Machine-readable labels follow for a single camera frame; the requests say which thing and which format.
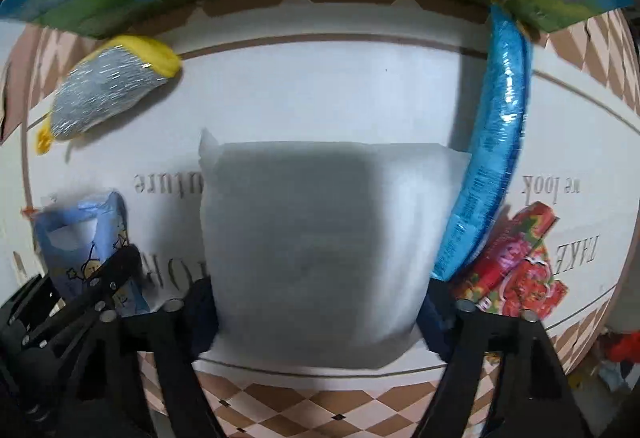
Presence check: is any light blue tissue pack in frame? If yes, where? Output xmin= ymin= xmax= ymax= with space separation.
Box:
xmin=34 ymin=190 xmax=129 ymax=303

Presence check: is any red printed snack bag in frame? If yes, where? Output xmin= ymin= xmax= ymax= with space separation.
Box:
xmin=452 ymin=202 xmax=568 ymax=320

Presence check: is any white soft pillow pack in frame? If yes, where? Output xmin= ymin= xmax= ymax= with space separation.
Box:
xmin=198 ymin=133 xmax=470 ymax=369

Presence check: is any silver yellow scrubber sponge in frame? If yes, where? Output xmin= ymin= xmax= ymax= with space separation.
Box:
xmin=35 ymin=34 xmax=182 ymax=154

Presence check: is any blue snack bag gold top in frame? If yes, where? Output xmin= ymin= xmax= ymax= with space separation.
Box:
xmin=432 ymin=5 xmax=533 ymax=281

